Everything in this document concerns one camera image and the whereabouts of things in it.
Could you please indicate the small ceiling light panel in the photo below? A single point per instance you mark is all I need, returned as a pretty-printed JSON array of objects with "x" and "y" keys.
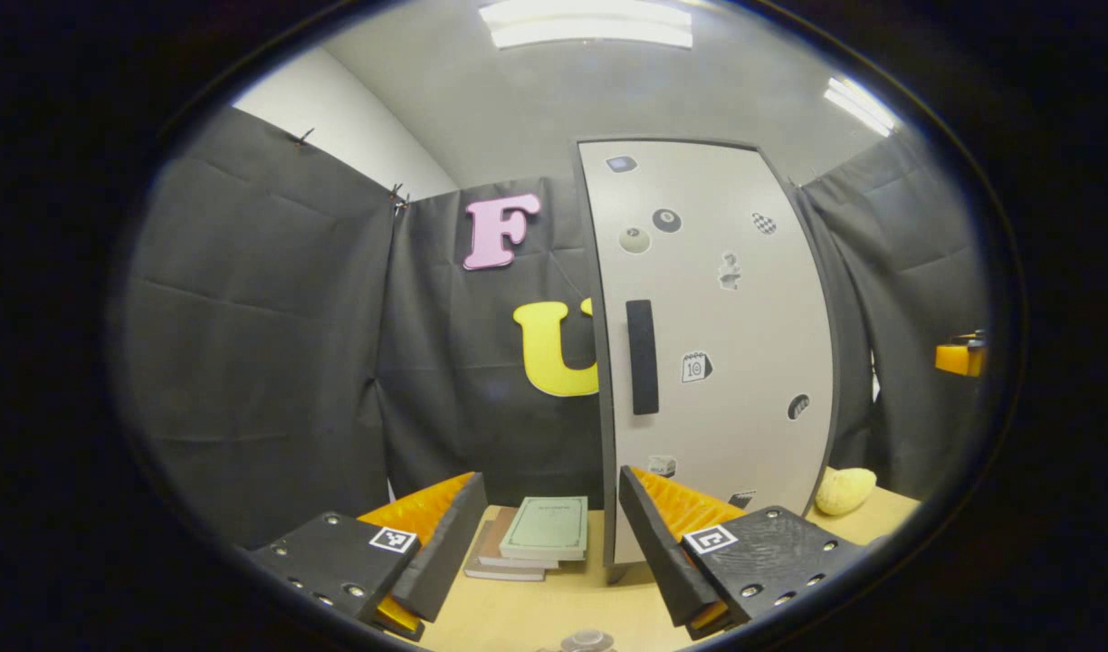
[{"x": 862, "y": 104}]

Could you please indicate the brown book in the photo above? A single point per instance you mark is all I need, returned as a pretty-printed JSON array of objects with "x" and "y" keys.
[{"x": 492, "y": 543}]

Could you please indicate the black backdrop cloth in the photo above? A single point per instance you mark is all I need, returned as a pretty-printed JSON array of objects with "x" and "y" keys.
[{"x": 246, "y": 362}]

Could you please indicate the beige cabinet door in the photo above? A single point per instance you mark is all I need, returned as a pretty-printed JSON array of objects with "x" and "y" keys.
[{"x": 726, "y": 344}]

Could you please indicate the yellow bread bun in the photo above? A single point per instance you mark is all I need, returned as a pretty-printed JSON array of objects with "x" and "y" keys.
[{"x": 844, "y": 491}]

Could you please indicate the large ceiling light panel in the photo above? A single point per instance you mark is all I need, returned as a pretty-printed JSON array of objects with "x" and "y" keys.
[{"x": 586, "y": 23}]

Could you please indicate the green notebook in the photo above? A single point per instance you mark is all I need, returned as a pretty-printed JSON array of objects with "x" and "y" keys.
[{"x": 545, "y": 527}]

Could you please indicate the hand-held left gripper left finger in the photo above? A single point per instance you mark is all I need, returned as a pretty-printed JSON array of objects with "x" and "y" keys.
[{"x": 445, "y": 552}]

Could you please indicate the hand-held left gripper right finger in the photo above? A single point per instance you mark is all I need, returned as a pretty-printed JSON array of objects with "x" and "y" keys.
[{"x": 658, "y": 552}]

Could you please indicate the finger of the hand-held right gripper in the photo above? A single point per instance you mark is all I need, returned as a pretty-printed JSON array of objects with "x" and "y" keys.
[{"x": 959, "y": 358}]

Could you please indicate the dark grey cabinet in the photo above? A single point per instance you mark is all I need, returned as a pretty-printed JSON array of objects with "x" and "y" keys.
[{"x": 606, "y": 471}]

